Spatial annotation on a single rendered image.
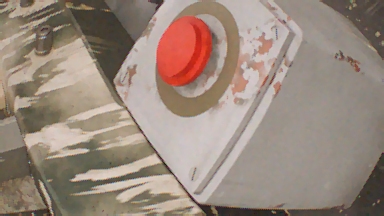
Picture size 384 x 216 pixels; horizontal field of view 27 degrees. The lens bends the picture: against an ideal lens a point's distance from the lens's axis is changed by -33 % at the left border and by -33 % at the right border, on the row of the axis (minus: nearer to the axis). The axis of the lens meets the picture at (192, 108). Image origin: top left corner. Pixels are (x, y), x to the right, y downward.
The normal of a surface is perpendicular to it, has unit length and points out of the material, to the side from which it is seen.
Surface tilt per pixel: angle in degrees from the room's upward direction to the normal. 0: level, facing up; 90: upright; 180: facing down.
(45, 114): 60
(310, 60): 90
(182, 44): 0
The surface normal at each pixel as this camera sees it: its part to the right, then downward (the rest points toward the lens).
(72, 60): 0.04, -0.79
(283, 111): 0.44, 0.56
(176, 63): -0.76, -0.19
